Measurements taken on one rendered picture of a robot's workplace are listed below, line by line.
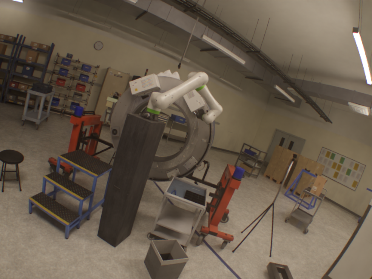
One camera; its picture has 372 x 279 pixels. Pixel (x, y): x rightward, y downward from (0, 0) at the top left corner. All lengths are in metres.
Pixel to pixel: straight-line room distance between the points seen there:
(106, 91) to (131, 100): 4.31
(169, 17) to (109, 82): 2.93
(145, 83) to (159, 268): 2.02
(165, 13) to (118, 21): 2.62
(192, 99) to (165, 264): 1.80
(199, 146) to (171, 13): 4.01
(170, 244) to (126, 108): 1.78
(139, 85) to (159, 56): 5.61
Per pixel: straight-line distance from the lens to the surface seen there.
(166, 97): 1.66
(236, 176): 2.42
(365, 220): 3.25
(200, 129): 2.57
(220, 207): 2.64
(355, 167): 10.16
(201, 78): 1.78
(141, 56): 7.87
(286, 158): 8.38
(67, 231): 2.16
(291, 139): 11.26
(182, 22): 5.83
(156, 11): 5.55
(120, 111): 2.82
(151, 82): 2.53
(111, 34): 7.69
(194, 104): 2.45
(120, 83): 7.09
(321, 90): 6.79
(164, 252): 2.20
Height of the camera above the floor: 1.57
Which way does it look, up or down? 9 degrees down
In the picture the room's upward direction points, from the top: 20 degrees clockwise
